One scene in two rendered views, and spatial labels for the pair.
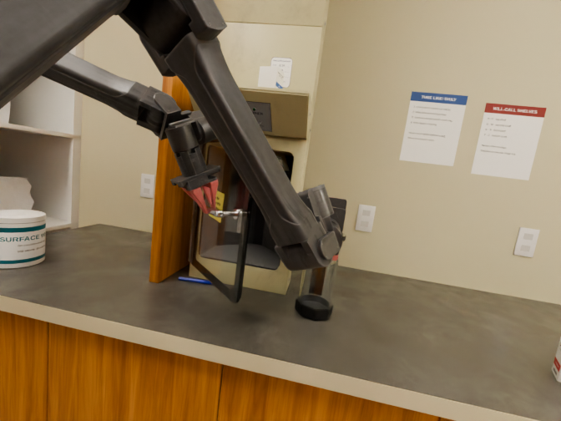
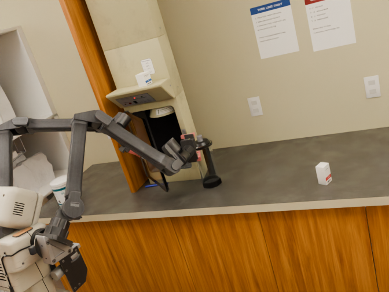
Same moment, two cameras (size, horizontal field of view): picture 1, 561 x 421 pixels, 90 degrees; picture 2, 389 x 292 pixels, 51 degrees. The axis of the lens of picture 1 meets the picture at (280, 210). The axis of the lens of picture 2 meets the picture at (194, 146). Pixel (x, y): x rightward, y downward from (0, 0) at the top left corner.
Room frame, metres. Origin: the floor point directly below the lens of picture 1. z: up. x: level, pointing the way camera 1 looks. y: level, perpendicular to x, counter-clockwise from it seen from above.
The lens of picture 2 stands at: (-1.10, -0.68, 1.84)
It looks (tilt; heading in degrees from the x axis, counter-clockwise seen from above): 19 degrees down; 18
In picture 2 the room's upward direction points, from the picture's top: 17 degrees counter-clockwise
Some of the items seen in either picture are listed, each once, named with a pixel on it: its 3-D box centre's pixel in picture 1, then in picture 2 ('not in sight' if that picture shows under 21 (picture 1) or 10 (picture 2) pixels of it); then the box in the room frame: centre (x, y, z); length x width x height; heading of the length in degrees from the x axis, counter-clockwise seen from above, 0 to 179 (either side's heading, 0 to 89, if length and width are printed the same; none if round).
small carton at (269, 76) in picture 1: (270, 82); (143, 79); (0.77, 0.07, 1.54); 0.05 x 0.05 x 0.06; 70
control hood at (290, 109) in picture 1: (249, 111); (140, 96); (0.78, 0.12, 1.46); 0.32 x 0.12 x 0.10; 81
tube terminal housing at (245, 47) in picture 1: (259, 164); (162, 109); (0.96, 0.09, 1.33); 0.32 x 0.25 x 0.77; 81
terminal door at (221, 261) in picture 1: (217, 210); (146, 150); (0.73, 0.17, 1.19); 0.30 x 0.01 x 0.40; 38
